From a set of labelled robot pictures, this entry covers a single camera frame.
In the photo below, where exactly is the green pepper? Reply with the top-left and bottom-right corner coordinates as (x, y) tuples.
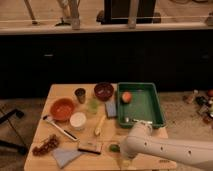
(109, 144), (120, 153)

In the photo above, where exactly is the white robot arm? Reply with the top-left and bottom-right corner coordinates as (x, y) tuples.
(120, 121), (213, 171)

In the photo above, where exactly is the dark red bowl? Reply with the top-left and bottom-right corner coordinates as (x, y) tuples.
(94, 82), (114, 101)

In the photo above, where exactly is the orange red bowl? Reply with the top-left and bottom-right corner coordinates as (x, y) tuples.
(50, 98), (75, 121)

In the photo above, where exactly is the orange peach fruit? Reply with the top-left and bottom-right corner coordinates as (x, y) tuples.
(121, 91), (132, 103)

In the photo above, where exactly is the light green plastic cup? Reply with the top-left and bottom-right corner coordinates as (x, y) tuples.
(87, 99), (99, 114)

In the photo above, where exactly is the blue grey sponge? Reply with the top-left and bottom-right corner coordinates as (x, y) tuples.
(105, 101), (117, 118)

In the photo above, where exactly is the metal cup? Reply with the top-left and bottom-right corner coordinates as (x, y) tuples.
(75, 88), (86, 104)

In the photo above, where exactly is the green plastic tray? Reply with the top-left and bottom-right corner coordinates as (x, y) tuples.
(116, 82), (165, 129)

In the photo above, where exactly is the white round container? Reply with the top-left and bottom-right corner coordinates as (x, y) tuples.
(70, 112), (87, 130)

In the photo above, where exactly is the yellow banana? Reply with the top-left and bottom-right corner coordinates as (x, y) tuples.
(94, 115), (106, 136)

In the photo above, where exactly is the wooden block brush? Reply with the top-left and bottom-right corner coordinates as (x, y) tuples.
(78, 141), (103, 155)

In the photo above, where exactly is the bunch of red grapes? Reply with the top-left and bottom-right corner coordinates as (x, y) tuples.
(32, 134), (59, 156)

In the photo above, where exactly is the blue grey cloth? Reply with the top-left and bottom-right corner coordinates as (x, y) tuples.
(52, 148), (82, 169)

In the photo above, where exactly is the black tripod stand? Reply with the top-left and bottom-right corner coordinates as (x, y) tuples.
(0, 108), (29, 156)

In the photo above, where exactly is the white black handled spatula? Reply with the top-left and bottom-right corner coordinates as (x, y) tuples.
(42, 115), (78, 142)

